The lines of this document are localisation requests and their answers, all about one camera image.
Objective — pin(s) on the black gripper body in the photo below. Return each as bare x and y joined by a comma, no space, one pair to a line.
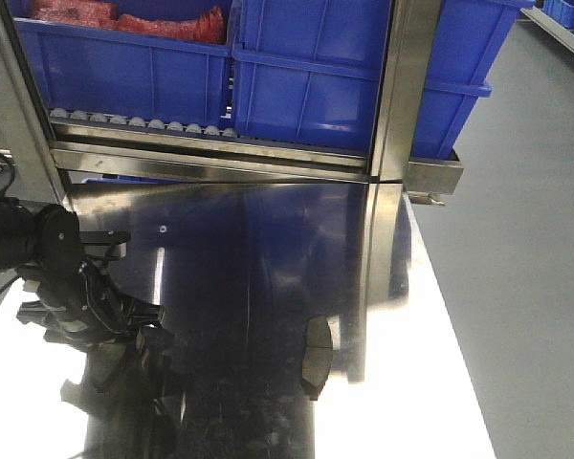
70,288

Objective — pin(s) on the stainless steel rack frame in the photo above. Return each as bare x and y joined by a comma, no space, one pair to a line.
46,151

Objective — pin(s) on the blue plastic crate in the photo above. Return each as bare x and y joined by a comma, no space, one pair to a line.
310,71
129,74

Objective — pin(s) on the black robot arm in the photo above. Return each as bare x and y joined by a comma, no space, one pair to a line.
17,244

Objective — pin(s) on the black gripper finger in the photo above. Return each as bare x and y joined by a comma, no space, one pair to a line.
138,313
92,334

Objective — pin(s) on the left blue plastic crate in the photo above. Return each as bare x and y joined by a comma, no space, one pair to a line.
129,74

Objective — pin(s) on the grey roller track strip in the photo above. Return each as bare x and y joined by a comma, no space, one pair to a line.
138,122

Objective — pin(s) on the grey brake pad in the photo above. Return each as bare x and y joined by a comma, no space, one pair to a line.
317,357
113,367

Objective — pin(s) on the right blue plastic crate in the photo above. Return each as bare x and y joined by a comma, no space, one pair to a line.
310,71

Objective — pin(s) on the red mesh bag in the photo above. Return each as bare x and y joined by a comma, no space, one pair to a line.
209,27

